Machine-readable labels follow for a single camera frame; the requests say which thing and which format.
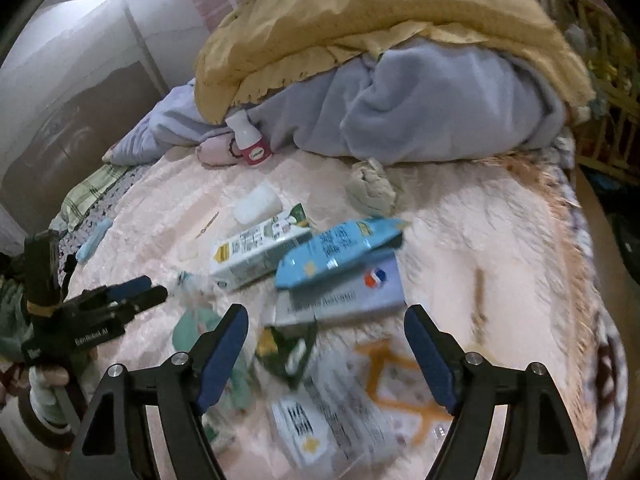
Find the plaid cloth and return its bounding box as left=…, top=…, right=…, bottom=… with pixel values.
left=50, top=162, right=133, bottom=231

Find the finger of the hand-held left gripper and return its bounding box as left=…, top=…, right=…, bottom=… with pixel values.
left=80, top=276, right=152, bottom=307
left=107, top=285, right=169, bottom=320

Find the brown bed frame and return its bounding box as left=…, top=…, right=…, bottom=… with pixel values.
left=575, top=162, right=640, bottom=361

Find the grey blue flat box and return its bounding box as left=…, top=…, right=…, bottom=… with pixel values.
left=262, top=250, right=407, bottom=328

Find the white plastic cup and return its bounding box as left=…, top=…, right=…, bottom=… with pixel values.
left=234, top=185, right=283, bottom=226

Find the white and orange snack bag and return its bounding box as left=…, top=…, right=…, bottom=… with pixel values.
left=305, top=340, right=453, bottom=458

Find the yellow pillow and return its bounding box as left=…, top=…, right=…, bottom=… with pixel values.
left=194, top=0, right=596, bottom=126

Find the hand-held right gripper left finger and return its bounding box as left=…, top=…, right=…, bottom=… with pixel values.
left=65, top=304, right=249, bottom=480

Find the white bottle with red label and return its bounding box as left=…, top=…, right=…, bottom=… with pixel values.
left=226, top=111, right=272, bottom=167

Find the small pink cloth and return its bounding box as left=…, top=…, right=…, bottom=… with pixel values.
left=197, top=135, right=243, bottom=166

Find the crumpled grey tissue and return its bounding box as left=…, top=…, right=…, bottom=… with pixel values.
left=348, top=157, right=401, bottom=216

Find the green biscuit packet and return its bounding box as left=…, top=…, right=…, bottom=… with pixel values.
left=254, top=322, right=318, bottom=391

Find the dark glossy cabinet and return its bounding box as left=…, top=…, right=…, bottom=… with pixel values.
left=2, top=60, right=166, bottom=221

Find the green and white milk carton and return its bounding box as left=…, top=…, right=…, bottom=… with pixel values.
left=209, top=203, right=313, bottom=292

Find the white barcode packet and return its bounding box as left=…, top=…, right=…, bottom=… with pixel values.
left=270, top=390, right=346, bottom=471

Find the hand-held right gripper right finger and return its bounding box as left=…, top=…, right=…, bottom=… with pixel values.
left=404, top=304, right=588, bottom=480

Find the person's left hand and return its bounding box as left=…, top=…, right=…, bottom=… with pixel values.
left=27, top=366, right=71, bottom=389

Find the blue snack packet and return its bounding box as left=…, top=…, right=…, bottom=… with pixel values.
left=275, top=217, right=408, bottom=291

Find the wooden crib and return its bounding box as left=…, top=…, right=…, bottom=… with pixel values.
left=520, top=0, right=640, bottom=171

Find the clear plastic wrapper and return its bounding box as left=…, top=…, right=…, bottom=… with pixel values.
left=172, top=270, right=221, bottom=311

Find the lavender fleece blanket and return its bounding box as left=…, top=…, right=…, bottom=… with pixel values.
left=102, top=42, right=571, bottom=166

